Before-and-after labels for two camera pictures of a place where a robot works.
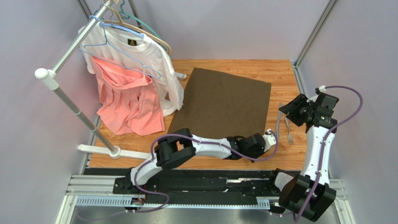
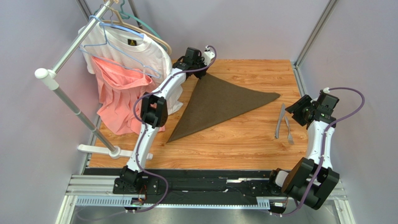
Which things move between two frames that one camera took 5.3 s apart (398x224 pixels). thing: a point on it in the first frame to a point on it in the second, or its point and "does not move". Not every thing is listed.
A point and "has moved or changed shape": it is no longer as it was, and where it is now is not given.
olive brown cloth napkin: (211, 105) has moved or changed shape
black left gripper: (260, 151) to (202, 73)
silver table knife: (280, 115) does not move
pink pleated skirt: (128, 104) does not move
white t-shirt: (139, 52) does not move
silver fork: (290, 139) does not move
